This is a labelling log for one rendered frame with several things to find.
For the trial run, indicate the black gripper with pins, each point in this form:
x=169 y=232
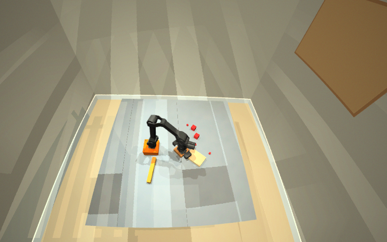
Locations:
x=182 y=150

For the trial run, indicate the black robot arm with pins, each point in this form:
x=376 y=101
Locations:
x=181 y=137

